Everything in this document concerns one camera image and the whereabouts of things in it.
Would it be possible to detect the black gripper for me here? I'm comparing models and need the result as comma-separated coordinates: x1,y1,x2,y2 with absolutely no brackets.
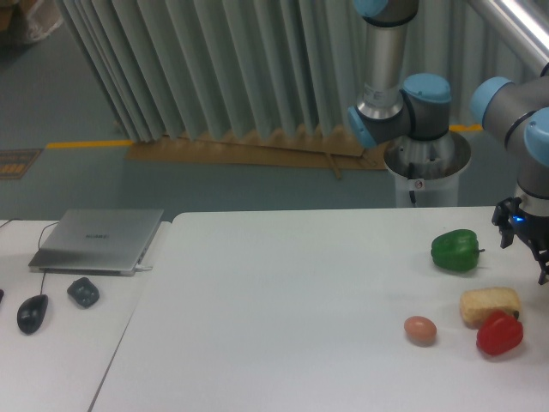
492,195,548,284

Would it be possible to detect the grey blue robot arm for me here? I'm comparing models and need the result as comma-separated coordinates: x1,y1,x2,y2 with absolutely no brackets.
347,1,548,283

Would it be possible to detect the green bell pepper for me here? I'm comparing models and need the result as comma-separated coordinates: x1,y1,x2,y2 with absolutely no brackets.
431,229,485,272

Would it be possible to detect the red bell pepper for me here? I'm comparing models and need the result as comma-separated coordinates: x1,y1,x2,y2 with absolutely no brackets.
476,310,523,356

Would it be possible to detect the beige bread block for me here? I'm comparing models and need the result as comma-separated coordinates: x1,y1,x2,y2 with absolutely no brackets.
459,287,522,329

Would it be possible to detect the brown egg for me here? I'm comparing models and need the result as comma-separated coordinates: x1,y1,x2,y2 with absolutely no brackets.
404,316,437,345

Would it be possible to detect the brown cardboard sheet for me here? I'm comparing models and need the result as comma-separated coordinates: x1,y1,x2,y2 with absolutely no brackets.
125,125,387,179

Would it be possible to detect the grey folding curtain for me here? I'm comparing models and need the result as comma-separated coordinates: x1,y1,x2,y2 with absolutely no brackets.
57,1,536,142

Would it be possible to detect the silver laptop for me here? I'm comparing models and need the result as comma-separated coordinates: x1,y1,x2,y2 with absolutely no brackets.
28,209,164,276

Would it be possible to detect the small black device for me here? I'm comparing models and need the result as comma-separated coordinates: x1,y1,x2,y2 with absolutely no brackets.
67,277,100,309

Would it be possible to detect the black computer mouse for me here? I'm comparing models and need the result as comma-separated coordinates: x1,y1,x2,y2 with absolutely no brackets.
16,294,49,335

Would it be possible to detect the black mouse cable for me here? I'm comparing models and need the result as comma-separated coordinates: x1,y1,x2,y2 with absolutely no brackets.
0,218,61,297

